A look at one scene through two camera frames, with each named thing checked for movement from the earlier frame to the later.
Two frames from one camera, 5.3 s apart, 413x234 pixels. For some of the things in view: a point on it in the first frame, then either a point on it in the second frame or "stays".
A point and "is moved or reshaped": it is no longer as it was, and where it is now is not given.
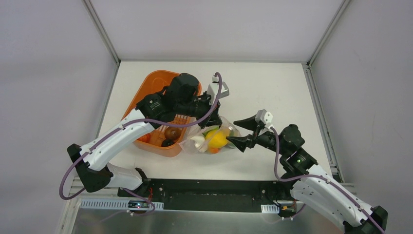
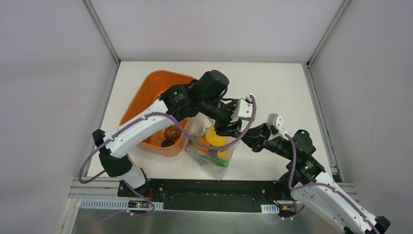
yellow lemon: [217, 138] stays
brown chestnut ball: [173, 133] stays
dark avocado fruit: [167, 142] stays
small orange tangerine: [215, 150] → [202, 140]
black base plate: [211, 195] stays
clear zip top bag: [210, 140] is moved or reshaped
